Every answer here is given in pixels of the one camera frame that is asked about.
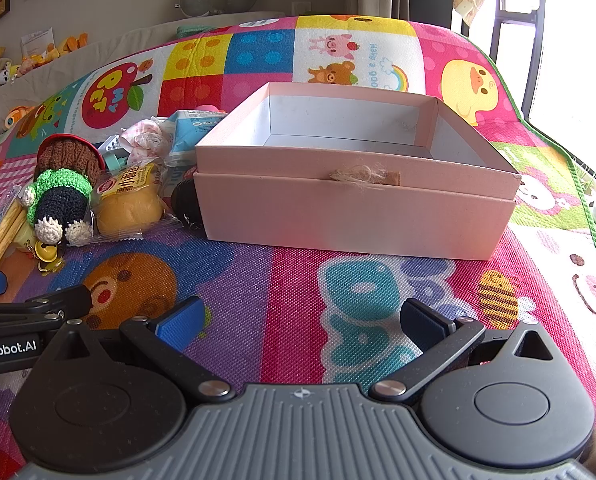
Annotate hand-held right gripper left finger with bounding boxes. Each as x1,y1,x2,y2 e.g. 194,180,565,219
58,296,231,403

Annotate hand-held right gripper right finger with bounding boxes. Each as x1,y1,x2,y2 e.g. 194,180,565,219
369,298,554,403

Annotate crochet doll brown hat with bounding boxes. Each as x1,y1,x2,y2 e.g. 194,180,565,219
20,134,106,246

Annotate yellow bun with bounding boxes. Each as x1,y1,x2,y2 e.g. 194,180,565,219
90,162,181,243

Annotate black round container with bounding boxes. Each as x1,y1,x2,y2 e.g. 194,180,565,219
170,177,203,233

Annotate pink cardboard box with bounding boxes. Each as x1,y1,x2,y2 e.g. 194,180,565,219
194,81,522,262

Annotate blue white snack pouch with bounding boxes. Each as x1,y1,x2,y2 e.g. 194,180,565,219
165,110,229,166

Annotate small gold bell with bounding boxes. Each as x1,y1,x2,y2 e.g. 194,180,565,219
32,240,63,273

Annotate biscuit sticks packet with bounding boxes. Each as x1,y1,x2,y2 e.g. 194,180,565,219
0,185,28,271

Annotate colourful printed play mat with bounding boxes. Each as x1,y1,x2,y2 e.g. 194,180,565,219
0,14,596,480

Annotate frayed brown tape piece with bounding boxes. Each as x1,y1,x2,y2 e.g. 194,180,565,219
330,165,401,188

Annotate teal plastic clip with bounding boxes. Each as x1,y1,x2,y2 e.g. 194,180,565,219
98,135,131,171

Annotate pink checked packet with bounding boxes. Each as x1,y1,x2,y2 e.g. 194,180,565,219
118,116,176,161

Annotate small green plant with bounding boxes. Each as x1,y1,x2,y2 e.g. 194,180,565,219
575,157,596,201

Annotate white paper card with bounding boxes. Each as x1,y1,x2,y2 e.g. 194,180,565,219
20,30,53,61

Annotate orange plush toys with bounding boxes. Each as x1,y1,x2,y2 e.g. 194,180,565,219
42,32,88,61

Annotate black window frame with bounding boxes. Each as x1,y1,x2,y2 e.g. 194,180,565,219
488,0,549,116

